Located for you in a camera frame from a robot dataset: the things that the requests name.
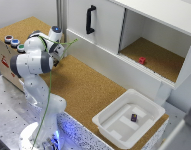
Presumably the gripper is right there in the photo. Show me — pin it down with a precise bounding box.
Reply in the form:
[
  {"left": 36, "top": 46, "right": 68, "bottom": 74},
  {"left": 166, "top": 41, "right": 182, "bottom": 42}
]
[{"left": 52, "top": 43, "right": 66, "bottom": 62}]

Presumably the green button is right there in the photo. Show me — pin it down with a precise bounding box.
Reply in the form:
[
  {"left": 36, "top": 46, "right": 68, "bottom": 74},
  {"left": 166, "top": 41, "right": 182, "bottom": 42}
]
[{"left": 16, "top": 43, "right": 27, "bottom": 54}]

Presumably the blue button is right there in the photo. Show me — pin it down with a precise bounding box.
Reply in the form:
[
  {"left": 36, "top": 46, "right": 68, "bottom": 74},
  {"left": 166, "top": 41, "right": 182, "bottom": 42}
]
[{"left": 10, "top": 38, "right": 21, "bottom": 49}]

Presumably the red button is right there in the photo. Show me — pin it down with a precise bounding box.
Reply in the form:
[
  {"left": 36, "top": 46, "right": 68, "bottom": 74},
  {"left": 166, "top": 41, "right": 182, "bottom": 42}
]
[{"left": 4, "top": 34, "right": 14, "bottom": 45}]

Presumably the white sliding door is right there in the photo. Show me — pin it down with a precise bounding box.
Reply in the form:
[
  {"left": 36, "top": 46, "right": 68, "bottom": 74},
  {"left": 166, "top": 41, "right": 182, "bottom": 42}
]
[{"left": 66, "top": 0, "right": 126, "bottom": 56}]

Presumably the pink block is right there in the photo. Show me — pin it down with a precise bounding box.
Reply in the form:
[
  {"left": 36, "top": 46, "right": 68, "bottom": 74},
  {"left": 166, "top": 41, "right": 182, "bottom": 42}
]
[{"left": 138, "top": 56, "right": 147, "bottom": 65}]

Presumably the white cabinet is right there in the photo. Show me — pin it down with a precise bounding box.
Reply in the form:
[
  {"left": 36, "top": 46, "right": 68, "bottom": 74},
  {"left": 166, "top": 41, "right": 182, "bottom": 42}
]
[{"left": 63, "top": 0, "right": 191, "bottom": 107}]

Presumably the white plastic box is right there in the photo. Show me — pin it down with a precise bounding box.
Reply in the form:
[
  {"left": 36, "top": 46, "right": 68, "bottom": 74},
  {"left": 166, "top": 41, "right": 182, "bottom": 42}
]
[{"left": 91, "top": 88, "right": 166, "bottom": 150}]

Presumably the purple block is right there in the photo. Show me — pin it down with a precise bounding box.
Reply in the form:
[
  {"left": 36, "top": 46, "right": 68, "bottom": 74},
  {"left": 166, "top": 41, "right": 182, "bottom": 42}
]
[{"left": 130, "top": 113, "right": 139, "bottom": 122}]

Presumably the green cable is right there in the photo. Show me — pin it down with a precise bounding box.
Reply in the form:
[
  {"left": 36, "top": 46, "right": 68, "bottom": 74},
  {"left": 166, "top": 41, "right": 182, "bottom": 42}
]
[{"left": 30, "top": 35, "right": 79, "bottom": 150}]

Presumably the black door handle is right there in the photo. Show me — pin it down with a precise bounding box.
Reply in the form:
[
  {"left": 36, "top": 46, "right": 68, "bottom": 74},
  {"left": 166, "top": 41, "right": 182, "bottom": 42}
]
[{"left": 85, "top": 4, "right": 97, "bottom": 35}]

